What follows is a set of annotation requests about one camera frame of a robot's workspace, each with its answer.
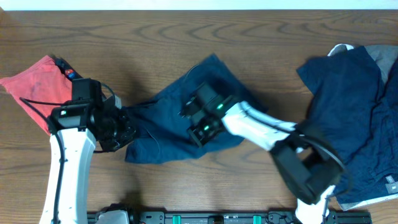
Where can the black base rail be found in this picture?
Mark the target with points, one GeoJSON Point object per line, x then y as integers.
{"type": "Point", "coordinates": [119, 213]}

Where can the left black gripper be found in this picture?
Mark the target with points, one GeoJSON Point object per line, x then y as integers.
{"type": "Point", "coordinates": [129, 132]}

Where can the folded red cloth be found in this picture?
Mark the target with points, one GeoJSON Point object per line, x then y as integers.
{"type": "Point", "coordinates": [42, 82]}

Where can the navy blue shorts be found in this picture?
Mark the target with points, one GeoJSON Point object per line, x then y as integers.
{"type": "Point", "coordinates": [163, 135]}

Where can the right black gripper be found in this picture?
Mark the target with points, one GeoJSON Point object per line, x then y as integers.
{"type": "Point", "coordinates": [199, 138]}

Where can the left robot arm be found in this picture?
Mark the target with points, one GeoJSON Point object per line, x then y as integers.
{"type": "Point", "coordinates": [77, 126]}

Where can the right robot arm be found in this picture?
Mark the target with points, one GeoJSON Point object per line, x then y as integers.
{"type": "Point", "coordinates": [305, 160]}

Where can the black white patterned garment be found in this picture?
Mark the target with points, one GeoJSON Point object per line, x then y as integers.
{"type": "Point", "coordinates": [66, 68]}

